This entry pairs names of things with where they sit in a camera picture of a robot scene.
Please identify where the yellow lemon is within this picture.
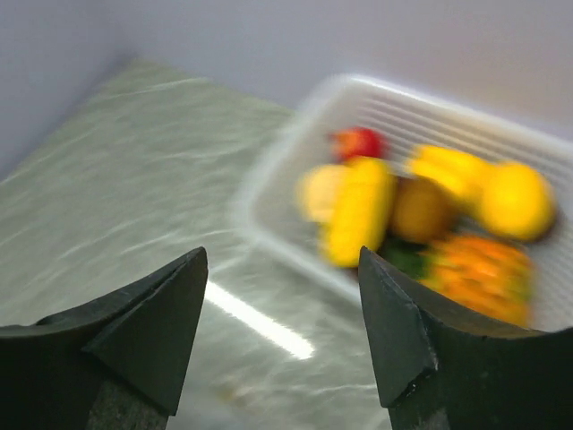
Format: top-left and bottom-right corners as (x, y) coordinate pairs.
(295, 164), (350, 224)

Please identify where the yellow fruit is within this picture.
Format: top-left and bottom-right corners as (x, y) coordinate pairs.
(319, 157), (397, 268)
(476, 161), (557, 242)

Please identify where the red apple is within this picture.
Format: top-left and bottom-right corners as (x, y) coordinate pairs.
(329, 126), (388, 162)

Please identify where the brown kiwi fruit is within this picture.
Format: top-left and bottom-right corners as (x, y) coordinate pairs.
(389, 177), (459, 245)

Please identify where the white perforated plastic basket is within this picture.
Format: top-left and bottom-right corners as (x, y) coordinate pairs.
(232, 74), (572, 331)

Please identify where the yellow bell pepper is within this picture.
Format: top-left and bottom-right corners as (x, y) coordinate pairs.
(404, 144), (493, 215)

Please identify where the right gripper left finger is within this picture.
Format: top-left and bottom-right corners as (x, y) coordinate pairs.
(1, 248), (208, 429)

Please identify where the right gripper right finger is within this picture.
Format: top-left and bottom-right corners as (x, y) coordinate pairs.
(358, 249), (572, 429)

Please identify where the orange spiky pineapple toy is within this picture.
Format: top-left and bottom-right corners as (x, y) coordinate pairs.
(379, 234), (534, 327)

